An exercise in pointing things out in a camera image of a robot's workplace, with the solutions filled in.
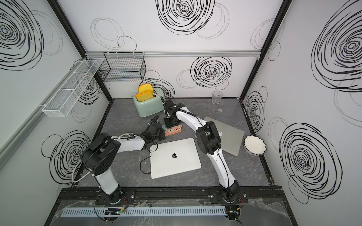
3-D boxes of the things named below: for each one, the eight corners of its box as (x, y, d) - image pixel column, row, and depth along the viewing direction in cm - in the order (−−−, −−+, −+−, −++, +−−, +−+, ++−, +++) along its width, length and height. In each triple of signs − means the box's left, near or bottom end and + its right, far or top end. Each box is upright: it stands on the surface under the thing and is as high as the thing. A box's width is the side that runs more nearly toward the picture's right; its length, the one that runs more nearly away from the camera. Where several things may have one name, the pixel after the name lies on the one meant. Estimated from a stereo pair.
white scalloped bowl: (245, 156, 90) (247, 153, 87) (240, 138, 99) (241, 135, 95) (266, 156, 90) (269, 154, 87) (259, 138, 99) (261, 135, 95)
